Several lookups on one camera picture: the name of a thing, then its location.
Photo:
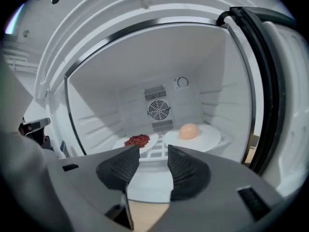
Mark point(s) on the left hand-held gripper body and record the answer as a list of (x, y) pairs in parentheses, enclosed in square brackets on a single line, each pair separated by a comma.
[(36, 124)]

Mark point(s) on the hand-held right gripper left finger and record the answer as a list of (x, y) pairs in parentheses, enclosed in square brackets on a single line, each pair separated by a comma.
[(87, 178)]

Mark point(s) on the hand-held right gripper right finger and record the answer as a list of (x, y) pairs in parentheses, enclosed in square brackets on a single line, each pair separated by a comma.
[(217, 202)]

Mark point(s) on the white plate with orange bun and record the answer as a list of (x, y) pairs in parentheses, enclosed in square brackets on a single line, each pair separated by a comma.
[(205, 139)]

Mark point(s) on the white plate of red food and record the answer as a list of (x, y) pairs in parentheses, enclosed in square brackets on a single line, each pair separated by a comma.
[(144, 141)]

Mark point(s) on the white fridge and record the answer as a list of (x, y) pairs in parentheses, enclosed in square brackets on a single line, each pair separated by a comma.
[(149, 64)]

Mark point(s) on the round fridge fan grille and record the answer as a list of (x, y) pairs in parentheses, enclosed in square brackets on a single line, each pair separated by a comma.
[(159, 110)]

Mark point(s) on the round fridge thermostat dial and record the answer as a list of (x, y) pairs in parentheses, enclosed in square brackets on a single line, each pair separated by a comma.
[(182, 82)]

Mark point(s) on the white fridge door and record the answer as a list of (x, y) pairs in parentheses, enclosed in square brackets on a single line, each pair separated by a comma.
[(289, 81)]

